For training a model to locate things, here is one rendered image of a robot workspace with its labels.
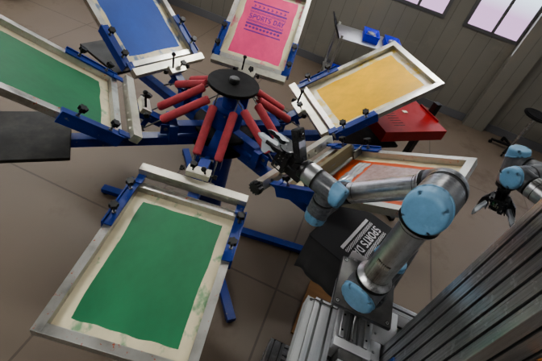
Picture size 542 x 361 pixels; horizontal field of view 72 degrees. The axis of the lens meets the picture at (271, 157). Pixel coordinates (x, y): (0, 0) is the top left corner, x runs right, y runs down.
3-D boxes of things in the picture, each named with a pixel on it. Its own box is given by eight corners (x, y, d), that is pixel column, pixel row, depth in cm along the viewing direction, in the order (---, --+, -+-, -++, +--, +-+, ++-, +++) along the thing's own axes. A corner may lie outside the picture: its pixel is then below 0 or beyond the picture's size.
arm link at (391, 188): (473, 154, 102) (334, 174, 138) (460, 168, 94) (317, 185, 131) (485, 192, 103) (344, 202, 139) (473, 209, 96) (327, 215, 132)
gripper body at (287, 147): (268, 163, 126) (293, 184, 121) (277, 143, 122) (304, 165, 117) (281, 158, 132) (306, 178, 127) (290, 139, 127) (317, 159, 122)
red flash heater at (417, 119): (406, 107, 325) (414, 96, 317) (439, 141, 295) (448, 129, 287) (349, 106, 300) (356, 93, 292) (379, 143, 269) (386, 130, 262)
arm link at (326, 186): (331, 215, 115) (340, 197, 110) (304, 192, 120) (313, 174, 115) (344, 204, 121) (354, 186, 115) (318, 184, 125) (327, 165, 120)
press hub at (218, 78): (237, 225, 308) (281, 86, 223) (202, 251, 281) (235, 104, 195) (205, 196, 323) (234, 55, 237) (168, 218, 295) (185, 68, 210)
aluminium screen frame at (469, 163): (477, 164, 178) (477, 157, 176) (439, 226, 137) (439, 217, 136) (334, 151, 228) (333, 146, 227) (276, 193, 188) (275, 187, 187)
